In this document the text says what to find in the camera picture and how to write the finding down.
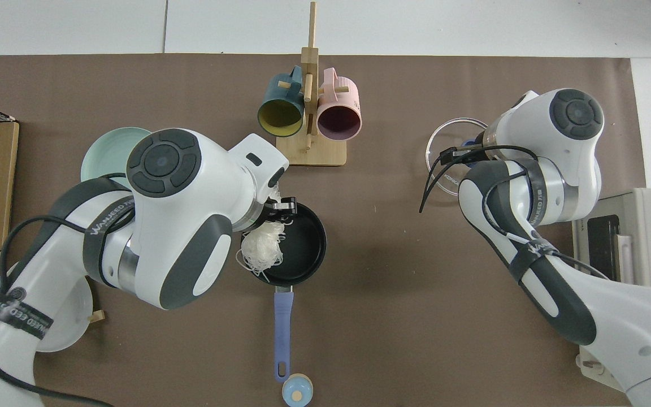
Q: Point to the small blue round thing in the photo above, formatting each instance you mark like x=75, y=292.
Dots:
x=297, y=391

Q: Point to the teal round plate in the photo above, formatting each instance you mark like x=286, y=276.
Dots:
x=105, y=155

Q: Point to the dark teal cup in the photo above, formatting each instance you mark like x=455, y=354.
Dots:
x=277, y=99

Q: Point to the glass lid with blue knob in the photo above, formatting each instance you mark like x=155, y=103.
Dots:
x=444, y=141

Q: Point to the wooden cup stand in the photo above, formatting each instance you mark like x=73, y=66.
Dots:
x=311, y=152

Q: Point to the pink ribbed cup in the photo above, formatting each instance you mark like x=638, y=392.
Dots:
x=339, y=96

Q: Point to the white vermicelli bundle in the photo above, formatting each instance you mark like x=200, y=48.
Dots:
x=260, y=249

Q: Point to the white round plate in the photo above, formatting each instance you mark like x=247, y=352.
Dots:
x=71, y=328

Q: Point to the brown table cloth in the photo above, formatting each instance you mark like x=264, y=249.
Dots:
x=404, y=254

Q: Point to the wooden plate rack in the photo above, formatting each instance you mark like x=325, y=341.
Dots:
x=96, y=316

